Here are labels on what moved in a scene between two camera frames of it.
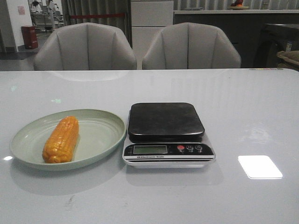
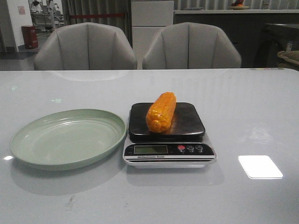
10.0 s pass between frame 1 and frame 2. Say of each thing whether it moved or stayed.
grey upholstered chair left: stayed
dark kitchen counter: stayed
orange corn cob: moved
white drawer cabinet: stayed
